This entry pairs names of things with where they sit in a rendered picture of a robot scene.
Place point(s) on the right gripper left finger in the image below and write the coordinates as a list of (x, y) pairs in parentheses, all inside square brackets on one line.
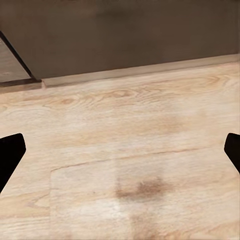
[(12, 149)]

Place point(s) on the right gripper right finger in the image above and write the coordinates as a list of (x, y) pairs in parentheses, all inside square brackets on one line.
[(232, 149)]

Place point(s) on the dishwasher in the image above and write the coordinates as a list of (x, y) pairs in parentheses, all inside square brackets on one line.
[(12, 67)]

